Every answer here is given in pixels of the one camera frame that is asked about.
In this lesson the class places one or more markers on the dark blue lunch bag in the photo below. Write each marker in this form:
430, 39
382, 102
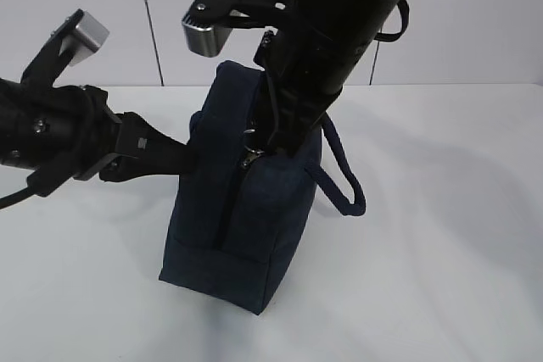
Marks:
238, 218

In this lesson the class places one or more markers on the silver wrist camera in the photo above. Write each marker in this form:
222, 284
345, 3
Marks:
79, 37
208, 23

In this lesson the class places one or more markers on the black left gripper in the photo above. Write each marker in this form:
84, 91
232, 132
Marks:
61, 133

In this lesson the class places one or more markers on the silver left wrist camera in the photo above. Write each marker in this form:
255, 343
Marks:
79, 37

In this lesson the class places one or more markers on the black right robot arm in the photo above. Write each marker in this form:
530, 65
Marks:
335, 9

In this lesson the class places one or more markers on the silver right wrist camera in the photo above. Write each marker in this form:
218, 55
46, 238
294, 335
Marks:
208, 23

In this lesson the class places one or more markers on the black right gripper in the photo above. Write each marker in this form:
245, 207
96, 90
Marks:
307, 62

